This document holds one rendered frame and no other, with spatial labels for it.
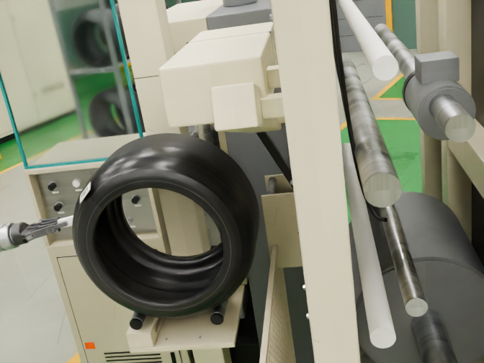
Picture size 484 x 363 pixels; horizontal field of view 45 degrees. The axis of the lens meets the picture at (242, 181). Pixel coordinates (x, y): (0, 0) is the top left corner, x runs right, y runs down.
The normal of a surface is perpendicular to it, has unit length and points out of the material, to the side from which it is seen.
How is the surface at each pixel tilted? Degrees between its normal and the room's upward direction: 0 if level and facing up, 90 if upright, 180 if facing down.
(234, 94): 72
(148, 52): 90
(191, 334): 0
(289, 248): 90
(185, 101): 90
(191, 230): 90
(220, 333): 0
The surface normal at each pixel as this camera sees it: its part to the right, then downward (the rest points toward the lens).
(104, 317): -0.10, 0.38
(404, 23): -0.49, 0.39
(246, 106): -0.14, 0.07
